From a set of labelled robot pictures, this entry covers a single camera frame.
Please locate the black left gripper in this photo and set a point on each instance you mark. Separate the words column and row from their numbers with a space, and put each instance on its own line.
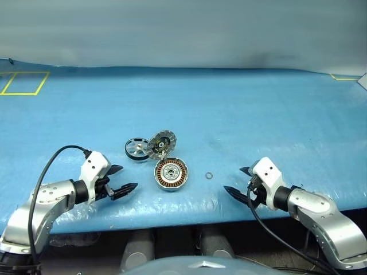
column 101, row 189

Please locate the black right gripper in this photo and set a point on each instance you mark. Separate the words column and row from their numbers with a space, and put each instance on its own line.
column 258, row 192

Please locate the black pulley wheel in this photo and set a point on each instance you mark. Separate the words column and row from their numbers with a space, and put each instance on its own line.
column 135, row 147

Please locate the silver motor housing copper windings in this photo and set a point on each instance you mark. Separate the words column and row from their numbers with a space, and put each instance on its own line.
column 171, row 174

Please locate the silver motor cover disc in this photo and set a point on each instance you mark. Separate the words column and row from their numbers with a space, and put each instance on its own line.
column 161, row 144

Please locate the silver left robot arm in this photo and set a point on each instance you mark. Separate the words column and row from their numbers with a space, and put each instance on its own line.
column 34, row 212

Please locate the grey rounded cylinder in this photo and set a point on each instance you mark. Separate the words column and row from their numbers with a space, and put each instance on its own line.
column 137, row 249
column 216, row 243

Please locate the clear crumpled plastic film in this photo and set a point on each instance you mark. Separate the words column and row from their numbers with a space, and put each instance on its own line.
column 74, row 240

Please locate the blue foam table mat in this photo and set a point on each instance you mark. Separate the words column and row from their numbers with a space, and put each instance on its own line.
column 200, row 114

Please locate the grey robot torso with emblem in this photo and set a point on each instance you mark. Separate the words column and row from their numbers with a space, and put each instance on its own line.
column 200, row 265

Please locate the white object at mat edge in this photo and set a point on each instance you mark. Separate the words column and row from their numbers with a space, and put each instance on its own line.
column 363, row 81

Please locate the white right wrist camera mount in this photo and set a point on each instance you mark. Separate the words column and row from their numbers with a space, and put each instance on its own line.
column 269, row 174

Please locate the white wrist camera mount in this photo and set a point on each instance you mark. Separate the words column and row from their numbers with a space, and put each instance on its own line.
column 269, row 174
column 93, row 167

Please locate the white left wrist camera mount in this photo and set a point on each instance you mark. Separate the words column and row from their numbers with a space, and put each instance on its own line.
column 93, row 167

